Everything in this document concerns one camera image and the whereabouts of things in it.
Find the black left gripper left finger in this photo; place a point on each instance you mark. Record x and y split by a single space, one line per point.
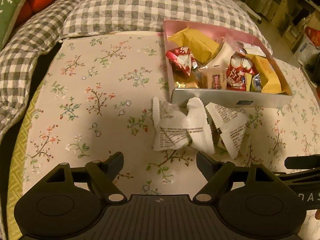
102 175

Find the red white snack packet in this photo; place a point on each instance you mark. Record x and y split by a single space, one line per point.
182 59

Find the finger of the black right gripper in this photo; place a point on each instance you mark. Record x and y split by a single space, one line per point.
303 162

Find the floral tablecloth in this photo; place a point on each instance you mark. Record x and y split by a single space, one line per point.
97 99

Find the white crumpled wrapper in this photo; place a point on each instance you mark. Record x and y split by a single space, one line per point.
176 129
230 131

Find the grey checkered sofa cover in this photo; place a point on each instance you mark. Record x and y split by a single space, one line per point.
28 55

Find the white crumpled wrapper right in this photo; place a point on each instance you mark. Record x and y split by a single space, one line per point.
230 131

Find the green snowflake pillow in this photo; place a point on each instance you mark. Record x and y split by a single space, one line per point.
10 10

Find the white crumpled wrapper left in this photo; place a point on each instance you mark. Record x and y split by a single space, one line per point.
176 129

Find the long white snack packet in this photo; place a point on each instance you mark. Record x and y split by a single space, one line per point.
223 57

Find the clear pink wafer packet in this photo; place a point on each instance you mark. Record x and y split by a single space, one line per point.
213 78

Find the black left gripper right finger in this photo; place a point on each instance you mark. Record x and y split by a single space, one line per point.
218 175

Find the yellow waffle sandwich packet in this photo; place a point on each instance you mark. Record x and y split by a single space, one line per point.
203 48

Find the wooden shelf unit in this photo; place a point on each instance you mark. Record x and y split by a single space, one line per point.
290 17

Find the yellow blue snack packet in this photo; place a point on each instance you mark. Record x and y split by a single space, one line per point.
253 83

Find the pink cardboard box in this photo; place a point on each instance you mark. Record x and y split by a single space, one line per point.
275 93

